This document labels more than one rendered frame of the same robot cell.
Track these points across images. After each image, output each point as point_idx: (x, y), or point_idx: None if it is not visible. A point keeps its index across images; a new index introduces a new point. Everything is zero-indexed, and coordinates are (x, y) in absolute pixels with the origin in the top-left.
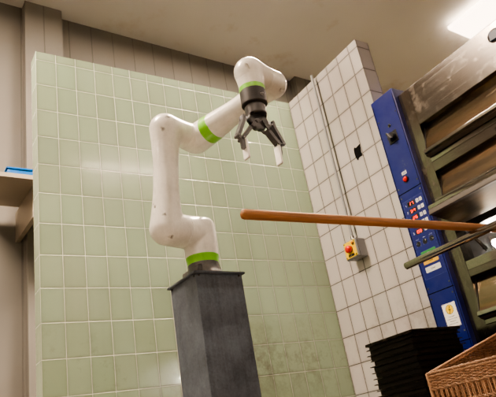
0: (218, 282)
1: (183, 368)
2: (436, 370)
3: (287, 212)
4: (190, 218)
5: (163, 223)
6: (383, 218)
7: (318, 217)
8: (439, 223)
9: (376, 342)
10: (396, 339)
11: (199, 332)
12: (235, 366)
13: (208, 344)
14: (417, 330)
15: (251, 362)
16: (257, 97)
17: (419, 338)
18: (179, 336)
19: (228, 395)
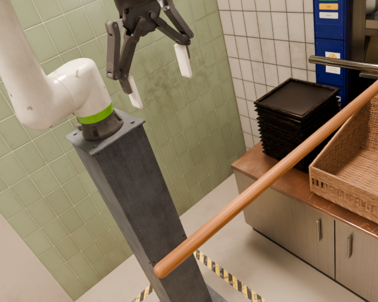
0: (120, 147)
1: (104, 199)
2: (320, 170)
3: (215, 227)
4: (65, 87)
5: (33, 120)
6: (323, 136)
7: (252, 201)
8: None
9: (264, 106)
10: (284, 114)
11: (114, 197)
12: (152, 206)
13: (125, 207)
14: (306, 115)
15: (165, 193)
16: None
17: (306, 118)
18: (92, 178)
19: (150, 228)
